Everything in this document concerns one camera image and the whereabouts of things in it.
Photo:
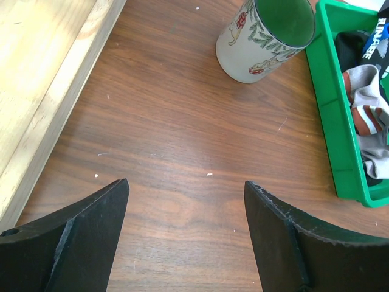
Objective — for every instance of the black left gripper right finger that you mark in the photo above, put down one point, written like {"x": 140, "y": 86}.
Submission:
{"x": 295, "y": 251}

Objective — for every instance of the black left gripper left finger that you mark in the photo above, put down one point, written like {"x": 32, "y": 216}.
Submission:
{"x": 71, "y": 249}

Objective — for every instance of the grey red striped sock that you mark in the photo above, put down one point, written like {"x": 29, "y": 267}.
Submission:
{"x": 362, "y": 87}
{"x": 371, "y": 124}

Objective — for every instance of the black blue logo sock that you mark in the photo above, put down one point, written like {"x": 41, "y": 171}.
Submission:
{"x": 375, "y": 51}

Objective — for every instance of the black white striped sock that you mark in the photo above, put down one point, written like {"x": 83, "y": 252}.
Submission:
{"x": 349, "y": 47}

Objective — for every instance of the green ceramic mug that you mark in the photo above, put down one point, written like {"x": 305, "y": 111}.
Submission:
{"x": 262, "y": 36}

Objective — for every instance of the green plastic tray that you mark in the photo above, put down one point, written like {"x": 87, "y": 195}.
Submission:
{"x": 333, "y": 17}

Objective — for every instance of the wooden drying rack frame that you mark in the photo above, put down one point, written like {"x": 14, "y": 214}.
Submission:
{"x": 48, "y": 50}

